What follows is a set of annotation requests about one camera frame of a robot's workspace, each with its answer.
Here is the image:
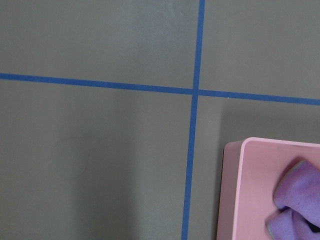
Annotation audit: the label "purple microfiber cloth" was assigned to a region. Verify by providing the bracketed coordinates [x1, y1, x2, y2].
[266, 160, 320, 240]

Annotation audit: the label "pink plastic tray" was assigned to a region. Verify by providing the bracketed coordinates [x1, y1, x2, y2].
[216, 137, 320, 240]

